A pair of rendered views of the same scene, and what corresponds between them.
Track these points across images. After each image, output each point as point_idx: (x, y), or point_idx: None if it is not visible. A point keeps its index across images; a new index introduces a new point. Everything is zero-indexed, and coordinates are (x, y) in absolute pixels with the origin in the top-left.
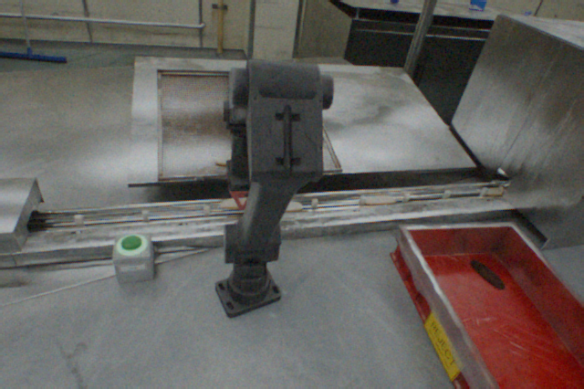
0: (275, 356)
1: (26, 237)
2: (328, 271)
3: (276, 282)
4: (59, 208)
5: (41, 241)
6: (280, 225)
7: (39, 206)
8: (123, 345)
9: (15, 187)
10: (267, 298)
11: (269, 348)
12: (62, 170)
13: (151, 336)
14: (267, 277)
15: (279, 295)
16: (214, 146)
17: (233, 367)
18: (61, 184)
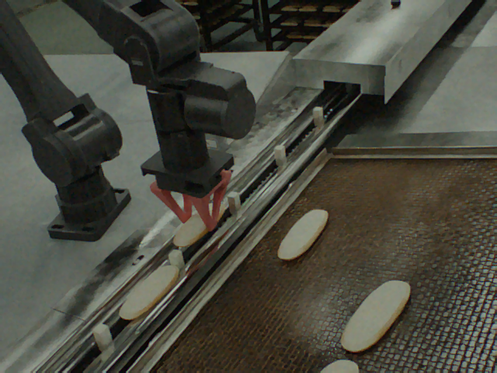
0: (14, 207)
1: (314, 88)
2: (8, 301)
3: (64, 231)
4: (383, 124)
5: (300, 94)
6: (29, 123)
7: (398, 113)
8: (147, 138)
9: (370, 57)
10: (59, 217)
11: (24, 207)
12: (484, 130)
13: (135, 151)
14: (64, 203)
15: (47, 227)
16: (367, 220)
17: (46, 182)
18: (441, 127)
